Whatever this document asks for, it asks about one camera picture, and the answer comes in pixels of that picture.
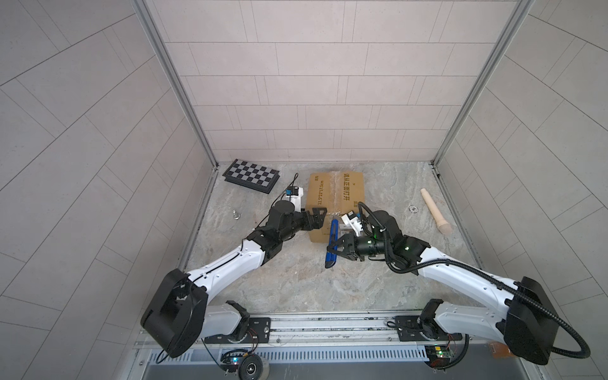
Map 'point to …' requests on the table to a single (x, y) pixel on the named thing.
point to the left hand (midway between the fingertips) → (324, 209)
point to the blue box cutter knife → (331, 258)
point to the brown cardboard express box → (353, 192)
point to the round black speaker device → (253, 367)
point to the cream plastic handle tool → (445, 227)
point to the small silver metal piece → (235, 216)
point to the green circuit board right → (439, 355)
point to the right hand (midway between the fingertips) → (329, 255)
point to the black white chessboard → (252, 176)
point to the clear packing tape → (335, 191)
